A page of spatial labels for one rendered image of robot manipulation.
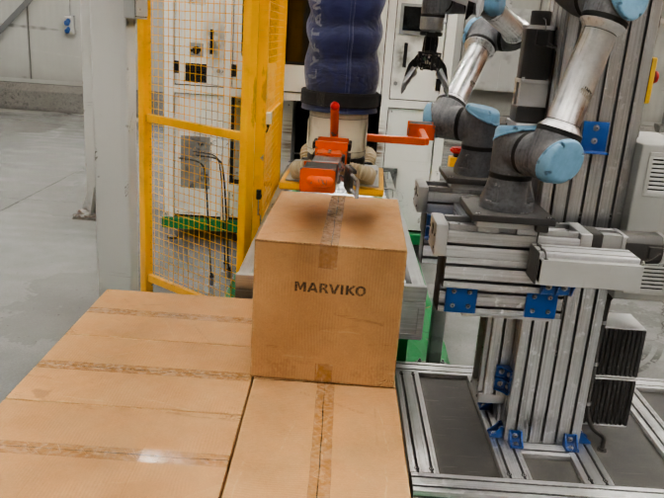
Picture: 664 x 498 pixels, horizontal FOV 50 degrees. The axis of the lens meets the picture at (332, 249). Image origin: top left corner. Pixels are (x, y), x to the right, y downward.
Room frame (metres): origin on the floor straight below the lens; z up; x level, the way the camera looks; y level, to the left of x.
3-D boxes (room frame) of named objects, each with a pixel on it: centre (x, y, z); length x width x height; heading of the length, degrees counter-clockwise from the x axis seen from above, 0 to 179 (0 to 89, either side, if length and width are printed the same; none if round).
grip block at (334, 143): (1.83, 0.02, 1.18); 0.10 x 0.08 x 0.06; 88
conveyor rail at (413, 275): (3.62, -0.33, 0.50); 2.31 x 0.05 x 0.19; 0
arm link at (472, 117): (2.44, -0.47, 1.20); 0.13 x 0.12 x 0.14; 58
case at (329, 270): (2.08, 0.00, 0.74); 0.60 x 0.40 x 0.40; 179
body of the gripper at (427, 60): (2.34, -0.26, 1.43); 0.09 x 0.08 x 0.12; 178
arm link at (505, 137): (1.93, -0.48, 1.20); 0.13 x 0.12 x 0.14; 26
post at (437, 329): (3.03, -0.51, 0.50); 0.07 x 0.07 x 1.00; 0
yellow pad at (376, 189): (2.08, -0.09, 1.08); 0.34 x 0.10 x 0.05; 178
